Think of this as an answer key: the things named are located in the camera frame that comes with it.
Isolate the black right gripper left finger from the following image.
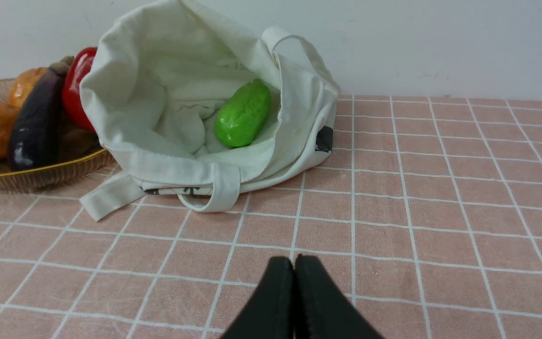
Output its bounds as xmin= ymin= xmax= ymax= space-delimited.
xmin=221 ymin=256 xmax=295 ymax=339

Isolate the gold wire basket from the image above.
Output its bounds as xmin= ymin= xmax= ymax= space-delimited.
xmin=0 ymin=78 xmax=116 ymax=192

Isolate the white cloth tote bag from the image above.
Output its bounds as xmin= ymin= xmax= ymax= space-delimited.
xmin=80 ymin=0 xmax=340 ymax=221

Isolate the dark purple eggplant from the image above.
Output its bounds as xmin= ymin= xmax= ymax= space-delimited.
xmin=7 ymin=56 xmax=74 ymax=171

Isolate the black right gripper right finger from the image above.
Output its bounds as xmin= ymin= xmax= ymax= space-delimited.
xmin=295 ymin=255 xmax=383 ymax=339

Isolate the green cucumber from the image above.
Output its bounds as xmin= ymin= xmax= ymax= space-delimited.
xmin=214 ymin=79 xmax=271 ymax=148

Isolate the brown potato back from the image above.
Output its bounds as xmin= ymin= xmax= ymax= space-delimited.
xmin=7 ymin=67 xmax=48 ymax=108

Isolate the red bell pepper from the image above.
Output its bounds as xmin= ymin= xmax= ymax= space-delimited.
xmin=62 ymin=47 xmax=97 ymax=134

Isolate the pink checkered tablecloth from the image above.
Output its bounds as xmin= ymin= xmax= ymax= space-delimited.
xmin=0 ymin=96 xmax=542 ymax=339

